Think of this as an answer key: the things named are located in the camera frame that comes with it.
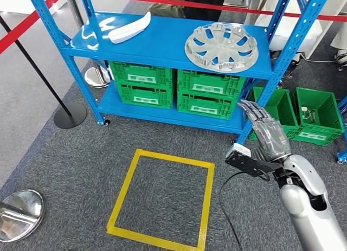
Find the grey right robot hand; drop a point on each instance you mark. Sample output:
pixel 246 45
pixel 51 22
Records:
pixel 271 138

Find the grey plastic hubcap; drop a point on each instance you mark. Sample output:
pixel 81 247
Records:
pixel 221 48

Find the small white part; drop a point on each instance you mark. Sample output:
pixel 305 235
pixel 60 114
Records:
pixel 308 114

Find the white plastic trim part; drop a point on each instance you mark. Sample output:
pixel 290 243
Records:
pixel 127 30

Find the open green plastic bin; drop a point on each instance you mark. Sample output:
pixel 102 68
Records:
pixel 281 109
pixel 325 109

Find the red barrier belt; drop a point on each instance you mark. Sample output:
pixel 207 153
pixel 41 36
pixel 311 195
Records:
pixel 216 7
pixel 27 25

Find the chrome stanchion post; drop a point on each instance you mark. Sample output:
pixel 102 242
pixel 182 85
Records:
pixel 24 213
pixel 96 77

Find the black stanchion post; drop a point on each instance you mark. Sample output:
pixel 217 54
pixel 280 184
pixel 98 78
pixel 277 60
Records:
pixel 70 116

